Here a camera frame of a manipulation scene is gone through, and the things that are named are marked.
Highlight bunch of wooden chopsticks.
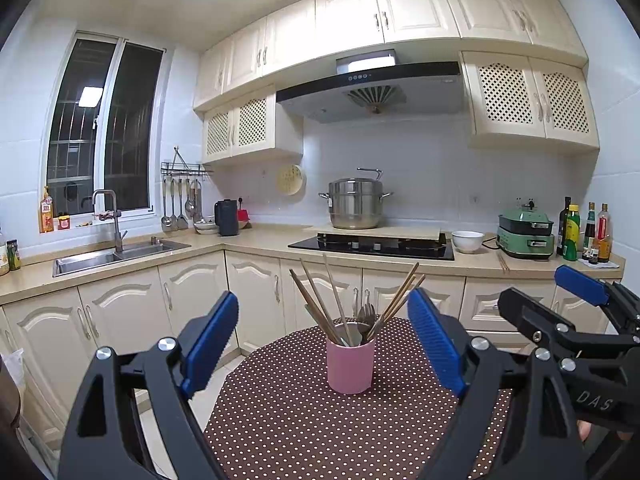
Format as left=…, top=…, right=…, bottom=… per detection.
left=289, top=252, right=427, bottom=348

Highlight round yellow wall board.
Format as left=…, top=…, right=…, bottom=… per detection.
left=277, top=164, right=306, bottom=196

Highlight green bottle yellow cap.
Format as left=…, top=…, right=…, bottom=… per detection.
left=563, top=204, right=581, bottom=261

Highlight wire utensil rack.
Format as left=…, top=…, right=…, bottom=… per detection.
left=160, top=147, right=213, bottom=181

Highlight white bowl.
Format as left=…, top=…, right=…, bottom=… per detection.
left=452, top=230, right=485, bottom=254

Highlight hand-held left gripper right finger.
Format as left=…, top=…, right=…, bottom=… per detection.
left=407, top=287, right=586, bottom=480

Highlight dark sauce bottle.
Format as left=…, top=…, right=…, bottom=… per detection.
left=582, top=202, right=597, bottom=256

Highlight green electric cooker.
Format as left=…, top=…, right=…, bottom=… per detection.
left=496, top=200, right=556, bottom=261

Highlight dark oil bottle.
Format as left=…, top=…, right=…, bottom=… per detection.
left=557, top=196, right=572, bottom=256

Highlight white plastic bag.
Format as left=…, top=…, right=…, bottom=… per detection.
left=0, top=349, right=26, bottom=396

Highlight kitchen window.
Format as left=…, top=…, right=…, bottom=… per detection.
left=46, top=32, right=166, bottom=218

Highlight orange dish soap bottle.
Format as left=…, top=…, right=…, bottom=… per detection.
left=39, top=186, right=55, bottom=233

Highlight cream wall cabinets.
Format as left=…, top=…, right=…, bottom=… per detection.
left=192, top=0, right=601, bottom=166

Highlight pink utensil cup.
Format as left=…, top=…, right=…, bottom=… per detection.
left=326, top=324, right=376, bottom=395

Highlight light blue knife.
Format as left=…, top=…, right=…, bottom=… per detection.
left=304, top=302, right=346, bottom=347

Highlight black electric kettle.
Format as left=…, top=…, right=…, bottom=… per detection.
left=215, top=199, right=240, bottom=237

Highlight metal sink faucet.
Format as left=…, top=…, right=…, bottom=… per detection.
left=91, top=189, right=128, bottom=253

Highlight brown polka dot tablecloth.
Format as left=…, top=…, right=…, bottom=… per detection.
left=202, top=316, right=516, bottom=480

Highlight steel kitchen sink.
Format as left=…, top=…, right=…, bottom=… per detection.
left=52, top=239, right=192, bottom=278

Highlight steel steamer pot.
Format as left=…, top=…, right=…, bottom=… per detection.
left=319, top=168, right=393, bottom=230

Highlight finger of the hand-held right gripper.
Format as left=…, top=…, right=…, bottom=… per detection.
left=555, top=265, right=640, bottom=336
left=497, top=287, right=640, bottom=361

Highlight black gas hob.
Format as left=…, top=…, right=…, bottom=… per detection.
left=288, top=234, right=455, bottom=261

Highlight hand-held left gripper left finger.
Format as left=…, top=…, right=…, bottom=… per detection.
left=57, top=290, right=240, bottom=480

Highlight range hood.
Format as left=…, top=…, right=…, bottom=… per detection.
left=276, top=50, right=463, bottom=125

